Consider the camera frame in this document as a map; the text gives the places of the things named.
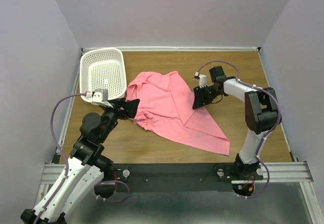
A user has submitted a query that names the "pink t shirt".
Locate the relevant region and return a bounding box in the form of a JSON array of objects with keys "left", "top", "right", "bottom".
[{"left": 127, "top": 71, "right": 230, "bottom": 156}]

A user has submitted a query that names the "white perforated plastic basket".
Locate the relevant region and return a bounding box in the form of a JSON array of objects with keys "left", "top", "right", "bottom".
[{"left": 79, "top": 48, "right": 127, "bottom": 100}]

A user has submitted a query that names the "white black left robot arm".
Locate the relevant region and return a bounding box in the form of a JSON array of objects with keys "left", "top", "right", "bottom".
[{"left": 20, "top": 98, "right": 140, "bottom": 223}]

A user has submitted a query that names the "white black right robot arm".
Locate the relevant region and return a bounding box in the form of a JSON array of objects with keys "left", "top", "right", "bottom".
[{"left": 192, "top": 66, "right": 281, "bottom": 179}]

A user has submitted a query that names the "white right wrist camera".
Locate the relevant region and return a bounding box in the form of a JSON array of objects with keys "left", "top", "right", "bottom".
[{"left": 194, "top": 72, "right": 208, "bottom": 88}]

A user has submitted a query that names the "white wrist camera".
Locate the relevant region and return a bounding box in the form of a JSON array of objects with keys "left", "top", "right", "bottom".
[
  {"left": 194, "top": 72, "right": 208, "bottom": 88},
  {"left": 82, "top": 89, "right": 113, "bottom": 108}
]

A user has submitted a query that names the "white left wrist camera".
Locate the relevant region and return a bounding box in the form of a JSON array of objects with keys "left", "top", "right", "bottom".
[{"left": 82, "top": 89, "right": 113, "bottom": 108}]

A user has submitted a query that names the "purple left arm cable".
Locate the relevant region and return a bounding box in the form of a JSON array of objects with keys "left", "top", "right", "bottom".
[{"left": 32, "top": 92, "right": 130, "bottom": 224}]

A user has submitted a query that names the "aluminium frame rail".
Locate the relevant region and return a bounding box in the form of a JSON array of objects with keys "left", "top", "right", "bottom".
[{"left": 40, "top": 162, "right": 313, "bottom": 185}]

